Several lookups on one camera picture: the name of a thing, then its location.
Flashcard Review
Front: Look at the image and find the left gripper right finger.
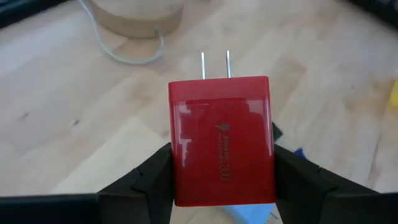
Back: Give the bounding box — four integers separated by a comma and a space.
272, 122, 340, 224

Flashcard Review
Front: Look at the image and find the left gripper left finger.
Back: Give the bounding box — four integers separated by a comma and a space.
96, 142, 175, 224

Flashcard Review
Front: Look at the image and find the yellow plastic basket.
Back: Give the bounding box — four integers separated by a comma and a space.
389, 77, 398, 108

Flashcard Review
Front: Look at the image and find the white lamp cable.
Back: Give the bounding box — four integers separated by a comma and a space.
76, 0, 166, 67

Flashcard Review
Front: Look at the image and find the round wooden lamp base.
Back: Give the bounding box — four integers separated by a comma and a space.
88, 0, 185, 40

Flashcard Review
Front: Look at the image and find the large red wall charger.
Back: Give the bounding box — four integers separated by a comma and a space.
167, 50, 277, 208

